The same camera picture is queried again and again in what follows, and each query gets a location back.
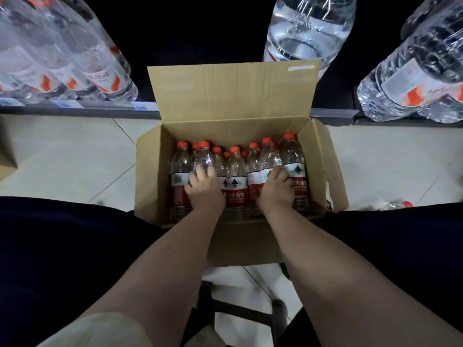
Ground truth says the closed brown cardboard box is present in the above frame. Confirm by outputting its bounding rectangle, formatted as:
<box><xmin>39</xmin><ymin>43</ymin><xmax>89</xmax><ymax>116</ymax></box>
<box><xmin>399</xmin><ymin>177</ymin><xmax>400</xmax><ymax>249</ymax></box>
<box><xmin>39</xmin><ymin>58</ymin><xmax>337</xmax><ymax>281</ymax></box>
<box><xmin>0</xmin><ymin>116</ymin><xmax>18</xmax><ymax>182</ymax></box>

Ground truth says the group of red-capped water bottles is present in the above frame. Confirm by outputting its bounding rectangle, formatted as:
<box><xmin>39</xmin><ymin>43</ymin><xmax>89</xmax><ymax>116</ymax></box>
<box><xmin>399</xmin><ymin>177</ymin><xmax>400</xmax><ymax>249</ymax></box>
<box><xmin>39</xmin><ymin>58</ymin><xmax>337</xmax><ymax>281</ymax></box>
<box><xmin>169</xmin><ymin>132</ymin><xmax>312</xmax><ymax>223</ymax></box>

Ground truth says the grey shelf edge rail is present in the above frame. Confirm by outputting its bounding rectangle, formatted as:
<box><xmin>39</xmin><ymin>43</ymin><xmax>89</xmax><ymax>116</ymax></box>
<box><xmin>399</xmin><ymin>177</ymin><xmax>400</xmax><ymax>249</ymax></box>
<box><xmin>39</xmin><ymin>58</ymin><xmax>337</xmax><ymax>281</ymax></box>
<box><xmin>0</xmin><ymin>98</ymin><xmax>463</xmax><ymax>127</ymax></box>

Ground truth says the person's left leg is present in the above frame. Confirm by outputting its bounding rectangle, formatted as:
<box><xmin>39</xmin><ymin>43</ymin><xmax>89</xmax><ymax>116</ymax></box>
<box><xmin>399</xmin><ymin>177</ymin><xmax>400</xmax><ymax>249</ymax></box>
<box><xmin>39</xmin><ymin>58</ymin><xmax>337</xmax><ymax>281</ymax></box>
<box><xmin>0</xmin><ymin>196</ymin><xmax>165</xmax><ymax>347</ymax></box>

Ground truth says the empty crushed plastic bottle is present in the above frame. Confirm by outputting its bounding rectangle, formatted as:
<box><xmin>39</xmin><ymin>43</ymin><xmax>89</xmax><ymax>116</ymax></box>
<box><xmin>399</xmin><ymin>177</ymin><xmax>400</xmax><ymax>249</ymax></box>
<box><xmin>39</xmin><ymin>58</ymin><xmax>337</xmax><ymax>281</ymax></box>
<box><xmin>374</xmin><ymin>200</ymin><xmax>414</xmax><ymax>211</ymax></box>

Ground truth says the person's left forearm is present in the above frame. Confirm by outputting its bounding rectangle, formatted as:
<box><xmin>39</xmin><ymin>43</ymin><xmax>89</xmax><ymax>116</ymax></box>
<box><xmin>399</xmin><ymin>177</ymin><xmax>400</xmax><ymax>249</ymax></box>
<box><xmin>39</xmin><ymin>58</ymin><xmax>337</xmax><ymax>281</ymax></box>
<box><xmin>78</xmin><ymin>205</ymin><xmax>226</xmax><ymax>347</ymax></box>

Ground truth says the open brown cardboard box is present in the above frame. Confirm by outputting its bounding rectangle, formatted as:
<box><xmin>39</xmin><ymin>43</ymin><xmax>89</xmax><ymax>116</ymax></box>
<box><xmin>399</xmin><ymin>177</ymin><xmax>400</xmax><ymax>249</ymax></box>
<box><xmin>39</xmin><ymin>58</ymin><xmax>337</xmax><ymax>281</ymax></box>
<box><xmin>134</xmin><ymin>59</ymin><xmax>350</xmax><ymax>267</ymax></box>

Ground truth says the person's right hand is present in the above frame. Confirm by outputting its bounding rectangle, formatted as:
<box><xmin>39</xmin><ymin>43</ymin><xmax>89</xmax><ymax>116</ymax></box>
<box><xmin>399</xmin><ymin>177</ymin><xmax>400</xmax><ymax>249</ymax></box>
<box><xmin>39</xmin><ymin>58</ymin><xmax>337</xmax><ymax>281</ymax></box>
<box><xmin>255</xmin><ymin>165</ymin><xmax>296</xmax><ymax>214</ymax></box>

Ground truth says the person's leg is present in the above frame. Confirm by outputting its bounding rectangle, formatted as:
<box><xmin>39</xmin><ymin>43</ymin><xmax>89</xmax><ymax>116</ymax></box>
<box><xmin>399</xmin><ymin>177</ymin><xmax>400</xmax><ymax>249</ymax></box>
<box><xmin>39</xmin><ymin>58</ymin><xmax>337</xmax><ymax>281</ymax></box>
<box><xmin>277</xmin><ymin>209</ymin><xmax>463</xmax><ymax>347</ymax></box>
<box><xmin>0</xmin><ymin>196</ymin><xmax>165</xmax><ymax>347</ymax></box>

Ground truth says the person's right forearm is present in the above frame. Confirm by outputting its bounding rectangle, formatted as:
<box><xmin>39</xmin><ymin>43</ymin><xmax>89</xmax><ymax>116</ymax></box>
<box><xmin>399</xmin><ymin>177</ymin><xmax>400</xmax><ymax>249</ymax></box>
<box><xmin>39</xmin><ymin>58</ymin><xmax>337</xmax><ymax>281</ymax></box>
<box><xmin>259</xmin><ymin>207</ymin><xmax>463</xmax><ymax>347</ymax></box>

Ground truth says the black stool frame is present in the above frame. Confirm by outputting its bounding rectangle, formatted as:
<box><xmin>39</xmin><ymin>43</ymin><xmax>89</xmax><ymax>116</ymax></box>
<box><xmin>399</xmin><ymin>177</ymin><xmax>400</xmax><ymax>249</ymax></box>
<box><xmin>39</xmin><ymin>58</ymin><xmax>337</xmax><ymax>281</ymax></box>
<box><xmin>195</xmin><ymin>263</ymin><xmax>292</xmax><ymax>345</ymax></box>

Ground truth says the person's right leg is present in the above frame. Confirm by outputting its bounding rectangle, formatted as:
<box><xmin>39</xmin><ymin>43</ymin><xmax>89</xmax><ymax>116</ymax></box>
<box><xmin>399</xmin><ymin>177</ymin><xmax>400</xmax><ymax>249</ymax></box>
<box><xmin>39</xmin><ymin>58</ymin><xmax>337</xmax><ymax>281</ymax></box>
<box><xmin>277</xmin><ymin>209</ymin><xmax>463</xmax><ymax>347</ymax></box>

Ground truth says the large clear water jug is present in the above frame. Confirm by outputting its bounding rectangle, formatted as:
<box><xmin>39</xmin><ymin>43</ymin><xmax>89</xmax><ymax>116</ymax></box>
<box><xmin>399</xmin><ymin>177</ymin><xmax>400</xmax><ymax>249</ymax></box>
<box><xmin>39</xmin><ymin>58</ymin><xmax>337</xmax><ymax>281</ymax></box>
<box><xmin>400</xmin><ymin>0</ymin><xmax>463</xmax><ymax>41</ymax></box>
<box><xmin>357</xmin><ymin>0</ymin><xmax>463</xmax><ymax>122</ymax></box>
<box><xmin>43</xmin><ymin>0</ymin><xmax>139</xmax><ymax>102</ymax></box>
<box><xmin>0</xmin><ymin>0</ymin><xmax>109</xmax><ymax>101</ymax></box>
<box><xmin>263</xmin><ymin>0</ymin><xmax>357</xmax><ymax>81</ymax></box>
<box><xmin>416</xmin><ymin>93</ymin><xmax>463</xmax><ymax>124</ymax></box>

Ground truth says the person's left hand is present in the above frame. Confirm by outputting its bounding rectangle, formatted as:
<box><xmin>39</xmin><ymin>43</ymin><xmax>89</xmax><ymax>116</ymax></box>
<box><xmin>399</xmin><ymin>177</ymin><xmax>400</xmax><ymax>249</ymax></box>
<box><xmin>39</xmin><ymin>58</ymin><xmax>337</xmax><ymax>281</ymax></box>
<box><xmin>184</xmin><ymin>164</ymin><xmax>226</xmax><ymax>214</ymax></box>

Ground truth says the small red-capped water bottle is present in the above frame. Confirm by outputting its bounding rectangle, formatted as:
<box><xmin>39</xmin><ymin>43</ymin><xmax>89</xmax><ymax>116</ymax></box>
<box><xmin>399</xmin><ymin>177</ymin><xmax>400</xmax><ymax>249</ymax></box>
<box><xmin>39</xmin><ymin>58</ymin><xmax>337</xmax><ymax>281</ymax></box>
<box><xmin>194</xmin><ymin>140</ymin><xmax>219</xmax><ymax>177</ymax></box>
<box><xmin>259</xmin><ymin>137</ymin><xmax>283</xmax><ymax>185</ymax></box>

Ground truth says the person's white sleeve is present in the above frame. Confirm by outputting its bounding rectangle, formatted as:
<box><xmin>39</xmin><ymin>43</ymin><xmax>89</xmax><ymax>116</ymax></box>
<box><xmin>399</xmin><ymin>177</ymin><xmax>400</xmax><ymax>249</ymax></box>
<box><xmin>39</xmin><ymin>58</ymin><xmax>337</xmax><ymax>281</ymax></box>
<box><xmin>36</xmin><ymin>312</ymin><xmax>154</xmax><ymax>347</ymax></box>

